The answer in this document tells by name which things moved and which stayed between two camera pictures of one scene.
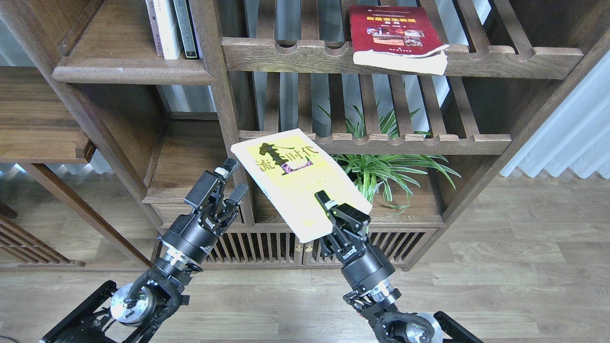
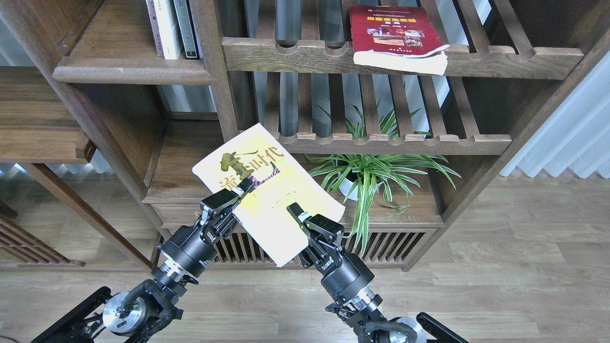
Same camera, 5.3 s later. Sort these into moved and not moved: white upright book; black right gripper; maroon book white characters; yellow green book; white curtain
Moved: black right gripper; yellow green book
Not moved: maroon book white characters; white curtain; white upright book
